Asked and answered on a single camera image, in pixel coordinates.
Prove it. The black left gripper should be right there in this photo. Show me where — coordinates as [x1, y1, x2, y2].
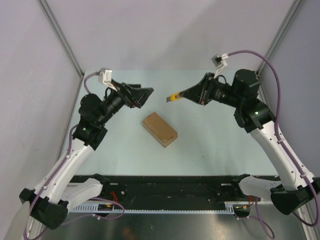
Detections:
[97, 79, 153, 126]

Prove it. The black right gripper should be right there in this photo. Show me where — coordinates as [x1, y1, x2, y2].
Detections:
[180, 72, 243, 109]

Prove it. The yellow utility knife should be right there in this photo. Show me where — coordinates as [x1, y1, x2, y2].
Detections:
[166, 92, 183, 103]

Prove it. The brown cardboard express box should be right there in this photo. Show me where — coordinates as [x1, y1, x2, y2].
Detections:
[142, 112, 178, 148]

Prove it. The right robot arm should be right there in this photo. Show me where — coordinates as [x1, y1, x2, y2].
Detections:
[180, 69, 314, 215]

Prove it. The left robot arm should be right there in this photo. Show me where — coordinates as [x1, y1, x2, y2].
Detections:
[19, 80, 154, 230]

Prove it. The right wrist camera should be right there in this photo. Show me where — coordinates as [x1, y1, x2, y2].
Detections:
[211, 53, 229, 76]

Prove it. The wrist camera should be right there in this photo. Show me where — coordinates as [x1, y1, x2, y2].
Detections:
[211, 53, 229, 76]
[98, 67, 118, 92]

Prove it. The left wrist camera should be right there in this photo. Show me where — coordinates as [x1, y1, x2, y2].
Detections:
[98, 67, 118, 92]

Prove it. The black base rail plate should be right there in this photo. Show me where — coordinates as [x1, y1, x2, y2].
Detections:
[67, 174, 291, 210]

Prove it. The left aluminium frame post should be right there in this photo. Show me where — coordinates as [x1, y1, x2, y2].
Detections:
[37, 0, 84, 79]

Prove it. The aluminium frame post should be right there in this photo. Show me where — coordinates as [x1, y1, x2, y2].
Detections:
[37, 0, 84, 79]
[265, 0, 305, 61]

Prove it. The grey slotted cable duct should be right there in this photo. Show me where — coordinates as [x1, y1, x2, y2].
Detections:
[70, 201, 235, 215]

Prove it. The right aluminium frame post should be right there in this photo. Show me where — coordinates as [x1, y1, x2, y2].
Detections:
[265, 0, 305, 61]

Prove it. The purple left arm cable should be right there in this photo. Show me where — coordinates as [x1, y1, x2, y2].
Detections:
[22, 72, 126, 238]

